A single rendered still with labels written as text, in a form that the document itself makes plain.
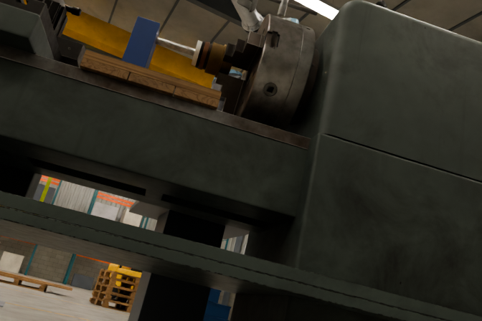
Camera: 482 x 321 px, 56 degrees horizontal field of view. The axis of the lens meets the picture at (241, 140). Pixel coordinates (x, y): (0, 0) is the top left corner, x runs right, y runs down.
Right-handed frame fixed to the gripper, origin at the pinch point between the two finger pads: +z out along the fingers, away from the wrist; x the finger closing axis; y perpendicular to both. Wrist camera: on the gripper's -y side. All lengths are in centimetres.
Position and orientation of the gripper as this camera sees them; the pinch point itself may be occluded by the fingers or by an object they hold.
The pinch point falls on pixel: (253, 9)
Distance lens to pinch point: 145.8
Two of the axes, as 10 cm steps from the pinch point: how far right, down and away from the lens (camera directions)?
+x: 2.7, -5.3, -8.0
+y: -9.5, -2.8, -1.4
